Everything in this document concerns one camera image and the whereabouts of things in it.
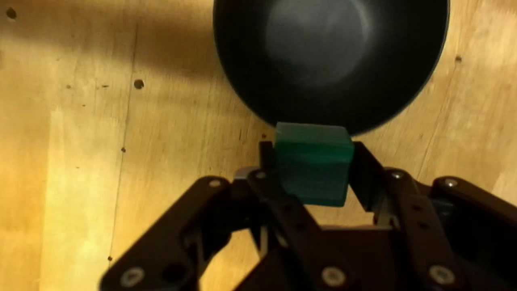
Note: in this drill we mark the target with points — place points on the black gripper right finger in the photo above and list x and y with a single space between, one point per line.
431 236

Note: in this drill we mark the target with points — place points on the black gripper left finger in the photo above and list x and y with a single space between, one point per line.
216 236

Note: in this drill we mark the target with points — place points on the green cube block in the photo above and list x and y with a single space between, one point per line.
313 166

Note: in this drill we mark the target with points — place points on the dark round bowl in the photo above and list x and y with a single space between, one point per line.
329 58

